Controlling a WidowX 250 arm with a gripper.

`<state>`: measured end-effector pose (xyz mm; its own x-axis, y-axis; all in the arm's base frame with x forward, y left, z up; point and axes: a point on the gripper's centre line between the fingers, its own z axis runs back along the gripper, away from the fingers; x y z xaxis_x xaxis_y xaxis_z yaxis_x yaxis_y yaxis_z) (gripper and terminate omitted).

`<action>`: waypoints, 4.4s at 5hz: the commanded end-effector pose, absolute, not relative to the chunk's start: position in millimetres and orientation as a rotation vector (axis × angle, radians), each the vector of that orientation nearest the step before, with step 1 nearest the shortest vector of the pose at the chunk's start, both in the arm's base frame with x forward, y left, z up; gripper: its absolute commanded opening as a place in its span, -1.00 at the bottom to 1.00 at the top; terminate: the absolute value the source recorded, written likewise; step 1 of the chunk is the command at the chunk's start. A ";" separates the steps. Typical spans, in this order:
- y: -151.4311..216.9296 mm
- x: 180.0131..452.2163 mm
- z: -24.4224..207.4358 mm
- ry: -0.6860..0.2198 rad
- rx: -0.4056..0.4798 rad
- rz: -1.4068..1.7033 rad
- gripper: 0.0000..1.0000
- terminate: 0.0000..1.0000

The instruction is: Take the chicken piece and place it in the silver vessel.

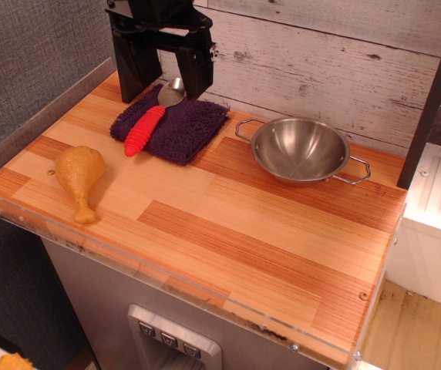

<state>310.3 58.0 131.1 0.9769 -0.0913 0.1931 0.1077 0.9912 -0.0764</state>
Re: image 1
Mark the spoon with red handle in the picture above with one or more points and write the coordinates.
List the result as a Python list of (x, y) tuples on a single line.
[(171, 94)]

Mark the grey toy fridge cabinet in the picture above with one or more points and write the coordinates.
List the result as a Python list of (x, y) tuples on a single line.
[(100, 295)]

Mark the steel bowl with handles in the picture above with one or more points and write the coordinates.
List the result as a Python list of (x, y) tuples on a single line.
[(299, 151)]

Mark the silver dispenser button panel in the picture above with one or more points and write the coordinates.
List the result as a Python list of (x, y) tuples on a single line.
[(163, 344)]

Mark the yellow toy chicken drumstick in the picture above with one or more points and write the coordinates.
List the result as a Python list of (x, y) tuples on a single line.
[(77, 169)]

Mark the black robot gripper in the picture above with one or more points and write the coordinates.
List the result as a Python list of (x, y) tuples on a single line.
[(141, 27)]

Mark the dark right shelf post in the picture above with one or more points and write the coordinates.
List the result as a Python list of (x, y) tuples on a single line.
[(422, 132)]

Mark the orange object bottom left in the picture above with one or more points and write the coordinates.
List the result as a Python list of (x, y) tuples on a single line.
[(15, 362)]

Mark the purple folded towel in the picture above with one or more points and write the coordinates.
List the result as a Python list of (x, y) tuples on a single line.
[(181, 134)]

